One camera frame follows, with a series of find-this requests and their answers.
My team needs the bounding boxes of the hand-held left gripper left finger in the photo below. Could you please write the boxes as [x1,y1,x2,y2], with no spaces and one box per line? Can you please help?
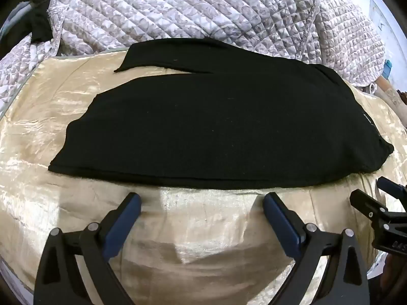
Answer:
[33,192,142,305]

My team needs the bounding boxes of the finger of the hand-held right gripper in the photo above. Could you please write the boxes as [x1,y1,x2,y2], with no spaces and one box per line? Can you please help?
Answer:
[376,176,407,201]
[349,190,407,229]

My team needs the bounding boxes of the quilted floral blanket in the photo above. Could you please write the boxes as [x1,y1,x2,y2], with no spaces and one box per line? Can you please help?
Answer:
[0,0,387,102]

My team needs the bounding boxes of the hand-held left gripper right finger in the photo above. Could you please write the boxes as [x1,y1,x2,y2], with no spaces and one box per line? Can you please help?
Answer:
[262,191,371,305]

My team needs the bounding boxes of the dark cloth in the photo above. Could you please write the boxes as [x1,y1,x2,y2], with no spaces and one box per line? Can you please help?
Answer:
[27,0,55,43]

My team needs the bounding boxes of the patterned pale object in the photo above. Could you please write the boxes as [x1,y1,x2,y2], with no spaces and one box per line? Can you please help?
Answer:
[374,75,407,109]

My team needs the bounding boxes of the beige satin sheet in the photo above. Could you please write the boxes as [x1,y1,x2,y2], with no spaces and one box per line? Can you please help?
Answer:
[0,49,407,305]

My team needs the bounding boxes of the black pants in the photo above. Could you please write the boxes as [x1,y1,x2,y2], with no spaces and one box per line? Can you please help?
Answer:
[48,37,395,190]

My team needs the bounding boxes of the pale wall poster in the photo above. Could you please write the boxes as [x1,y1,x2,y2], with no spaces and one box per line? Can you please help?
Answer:
[369,0,394,40]

